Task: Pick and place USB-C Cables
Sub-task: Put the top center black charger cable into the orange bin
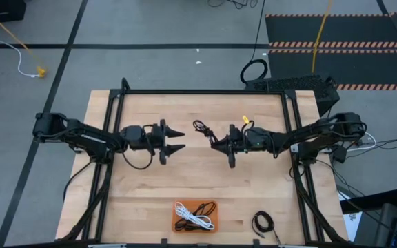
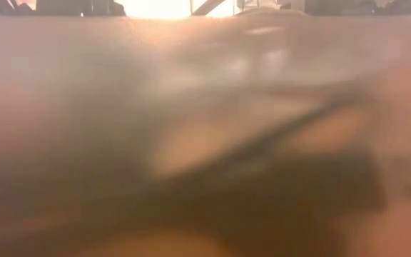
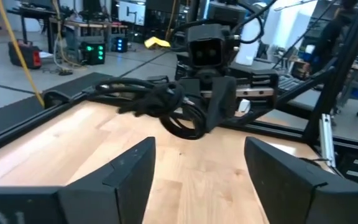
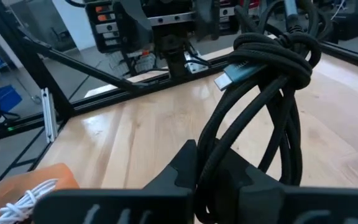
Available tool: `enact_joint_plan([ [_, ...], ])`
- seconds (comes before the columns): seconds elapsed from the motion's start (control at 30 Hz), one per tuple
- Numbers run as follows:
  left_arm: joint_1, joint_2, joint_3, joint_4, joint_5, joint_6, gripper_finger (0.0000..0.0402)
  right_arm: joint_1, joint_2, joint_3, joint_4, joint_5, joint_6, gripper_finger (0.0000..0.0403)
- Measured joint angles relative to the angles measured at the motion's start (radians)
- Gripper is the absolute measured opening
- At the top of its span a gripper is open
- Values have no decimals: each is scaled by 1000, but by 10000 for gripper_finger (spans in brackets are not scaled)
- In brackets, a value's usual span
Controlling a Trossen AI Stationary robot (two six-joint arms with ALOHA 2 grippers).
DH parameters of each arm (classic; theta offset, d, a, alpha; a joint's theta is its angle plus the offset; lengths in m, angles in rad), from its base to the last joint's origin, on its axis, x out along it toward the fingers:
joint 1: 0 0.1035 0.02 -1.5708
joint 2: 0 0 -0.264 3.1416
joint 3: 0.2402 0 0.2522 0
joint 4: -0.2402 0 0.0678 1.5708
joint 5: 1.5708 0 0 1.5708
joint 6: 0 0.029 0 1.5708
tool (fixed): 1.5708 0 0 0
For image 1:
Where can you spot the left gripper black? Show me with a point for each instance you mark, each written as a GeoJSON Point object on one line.
{"type": "Point", "coordinates": [163, 143]}

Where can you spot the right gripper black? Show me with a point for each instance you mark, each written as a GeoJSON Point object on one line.
{"type": "Point", "coordinates": [233, 144]}

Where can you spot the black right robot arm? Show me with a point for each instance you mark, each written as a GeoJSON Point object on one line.
{"type": "Point", "coordinates": [305, 136]}

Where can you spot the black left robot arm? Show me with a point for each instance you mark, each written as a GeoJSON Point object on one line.
{"type": "Point", "coordinates": [88, 137]}

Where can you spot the orange tray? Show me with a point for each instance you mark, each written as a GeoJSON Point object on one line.
{"type": "Point", "coordinates": [179, 217]}

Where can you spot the black perforated computer case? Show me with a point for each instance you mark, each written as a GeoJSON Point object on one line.
{"type": "Point", "coordinates": [295, 84]}

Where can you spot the black power adapter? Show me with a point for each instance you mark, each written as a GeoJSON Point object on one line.
{"type": "Point", "coordinates": [340, 154]}

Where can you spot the black hazard-striped floor mat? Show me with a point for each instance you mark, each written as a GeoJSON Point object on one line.
{"type": "Point", "coordinates": [357, 65]}

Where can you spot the black aluminium table frame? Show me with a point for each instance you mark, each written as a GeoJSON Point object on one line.
{"type": "Point", "coordinates": [202, 92]}

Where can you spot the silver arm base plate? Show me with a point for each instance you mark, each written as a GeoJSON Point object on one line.
{"type": "Point", "coordinates": [295, 148]}

